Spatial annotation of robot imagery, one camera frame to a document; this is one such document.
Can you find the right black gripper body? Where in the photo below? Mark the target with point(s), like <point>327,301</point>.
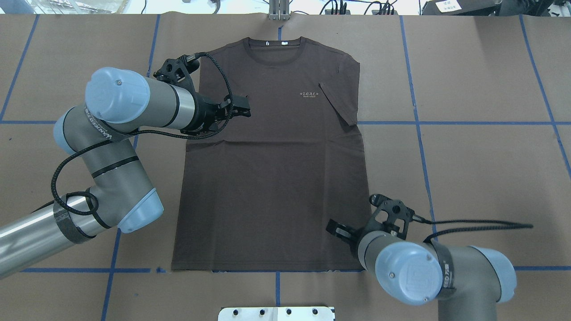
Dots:
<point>352,236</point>

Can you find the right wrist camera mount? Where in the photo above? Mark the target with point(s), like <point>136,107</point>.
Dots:
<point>398,217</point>

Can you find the dark brown t-shirt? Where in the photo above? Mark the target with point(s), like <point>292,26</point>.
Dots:
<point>258,196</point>

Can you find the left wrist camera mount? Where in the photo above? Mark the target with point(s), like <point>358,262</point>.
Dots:
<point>178,71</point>

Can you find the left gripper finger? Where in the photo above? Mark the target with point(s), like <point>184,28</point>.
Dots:
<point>240,112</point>
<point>239,101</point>

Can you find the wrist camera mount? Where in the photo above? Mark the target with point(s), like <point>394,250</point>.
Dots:
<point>178,71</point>
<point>398,217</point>

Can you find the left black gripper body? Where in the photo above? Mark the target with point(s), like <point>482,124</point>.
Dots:
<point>204,114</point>

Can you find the white metal base plate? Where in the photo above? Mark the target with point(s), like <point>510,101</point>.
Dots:
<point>286,313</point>

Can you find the aluminium frame post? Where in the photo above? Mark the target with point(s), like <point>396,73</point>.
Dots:
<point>279,10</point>

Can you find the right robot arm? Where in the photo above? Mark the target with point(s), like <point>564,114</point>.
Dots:
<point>467,282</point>

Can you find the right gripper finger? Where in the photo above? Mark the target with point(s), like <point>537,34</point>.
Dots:
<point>337,229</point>

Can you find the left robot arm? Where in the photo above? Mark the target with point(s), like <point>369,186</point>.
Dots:
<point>102,183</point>

